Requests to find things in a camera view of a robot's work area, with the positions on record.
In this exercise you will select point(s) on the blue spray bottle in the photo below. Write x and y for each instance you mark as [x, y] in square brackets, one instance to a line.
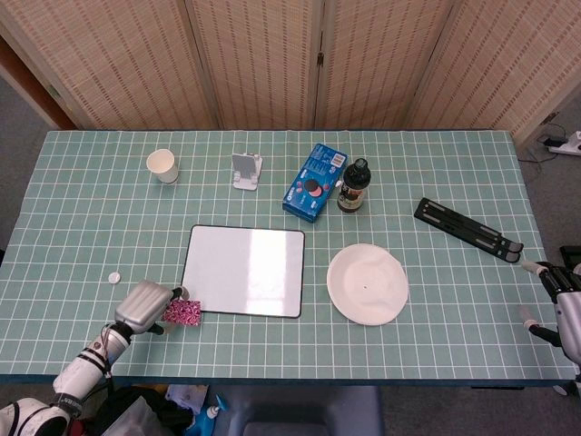
[206, 420]

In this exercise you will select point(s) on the pink patterned packet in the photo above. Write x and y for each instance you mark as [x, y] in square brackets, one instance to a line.
[184, 313]

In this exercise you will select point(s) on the blue Oreo cookie box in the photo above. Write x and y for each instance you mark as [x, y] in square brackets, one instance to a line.
[313, 184]

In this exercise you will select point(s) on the white paper plate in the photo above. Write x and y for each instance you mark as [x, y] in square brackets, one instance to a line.
[367, 285]

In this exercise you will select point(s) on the white phone stand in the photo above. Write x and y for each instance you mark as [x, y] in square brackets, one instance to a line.
[246, 172]

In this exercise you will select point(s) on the black folding laptop stand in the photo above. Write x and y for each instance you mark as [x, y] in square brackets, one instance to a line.
[467, 229]

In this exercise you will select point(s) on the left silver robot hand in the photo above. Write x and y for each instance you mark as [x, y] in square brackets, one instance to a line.
[140, 306]

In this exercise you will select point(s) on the dark sauce bottle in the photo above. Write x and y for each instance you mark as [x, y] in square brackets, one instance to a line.
[354, 191]

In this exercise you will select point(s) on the green grid tablecloth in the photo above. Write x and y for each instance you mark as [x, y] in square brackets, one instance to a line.
[272, 345]

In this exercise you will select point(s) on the white drawing board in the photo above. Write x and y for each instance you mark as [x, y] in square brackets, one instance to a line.
[245, 270]

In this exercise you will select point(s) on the black bag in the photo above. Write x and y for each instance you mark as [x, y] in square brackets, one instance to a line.
[145, 413]

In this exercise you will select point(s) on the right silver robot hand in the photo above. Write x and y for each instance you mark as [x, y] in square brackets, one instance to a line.
[567, 309]

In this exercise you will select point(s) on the grey-blue chair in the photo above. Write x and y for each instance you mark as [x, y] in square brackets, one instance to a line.
[308, 411]

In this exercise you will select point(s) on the white paper cup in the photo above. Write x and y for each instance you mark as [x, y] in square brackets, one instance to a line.
[162, 165]

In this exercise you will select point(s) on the bamboo folding screen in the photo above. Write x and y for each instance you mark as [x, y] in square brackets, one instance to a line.
[263, 63]

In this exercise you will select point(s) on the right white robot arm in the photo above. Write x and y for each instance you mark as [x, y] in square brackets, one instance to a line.
[578, 374]

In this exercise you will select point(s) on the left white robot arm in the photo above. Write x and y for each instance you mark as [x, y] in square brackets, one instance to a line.
[72, 377]

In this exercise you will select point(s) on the white crumpled cloth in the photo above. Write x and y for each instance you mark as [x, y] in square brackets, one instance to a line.
[188, 397]

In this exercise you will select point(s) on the white power strip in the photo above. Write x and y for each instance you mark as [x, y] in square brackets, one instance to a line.
[567, 144]

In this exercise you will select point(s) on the black box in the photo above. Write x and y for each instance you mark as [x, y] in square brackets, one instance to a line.
[571, 254]

